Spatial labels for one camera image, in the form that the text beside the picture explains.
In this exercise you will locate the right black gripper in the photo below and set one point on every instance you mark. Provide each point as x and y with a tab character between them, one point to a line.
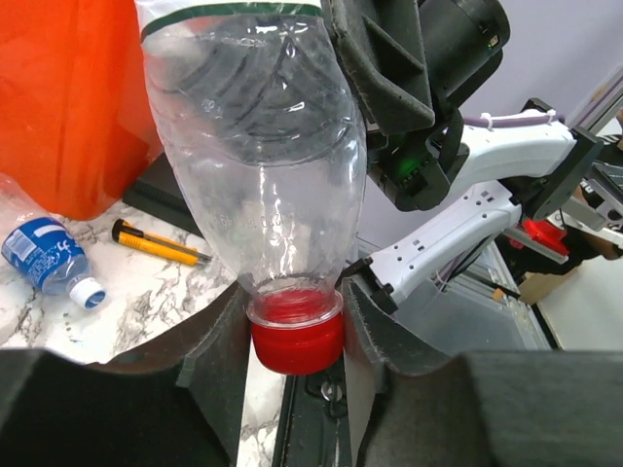
382	47

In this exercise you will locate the yellow pencil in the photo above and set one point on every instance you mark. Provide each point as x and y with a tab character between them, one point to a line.
126	234

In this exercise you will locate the red label bottle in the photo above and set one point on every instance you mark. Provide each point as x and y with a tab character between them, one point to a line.
267	146

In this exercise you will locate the orange plastic bin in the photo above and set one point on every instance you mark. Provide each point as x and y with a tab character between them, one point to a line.
76	127

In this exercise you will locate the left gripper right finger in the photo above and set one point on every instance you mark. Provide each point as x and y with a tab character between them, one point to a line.
411	405

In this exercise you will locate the black box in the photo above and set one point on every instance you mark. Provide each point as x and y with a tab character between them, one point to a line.
156	192

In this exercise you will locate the black base frame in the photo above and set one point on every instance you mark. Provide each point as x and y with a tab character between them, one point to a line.
313	421

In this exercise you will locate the small blue label bottle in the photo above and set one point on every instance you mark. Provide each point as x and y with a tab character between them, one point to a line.
43	251

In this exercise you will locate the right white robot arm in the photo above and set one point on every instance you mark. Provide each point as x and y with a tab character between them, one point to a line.
520	167

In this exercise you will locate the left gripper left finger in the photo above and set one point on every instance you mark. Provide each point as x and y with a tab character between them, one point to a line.
175	400

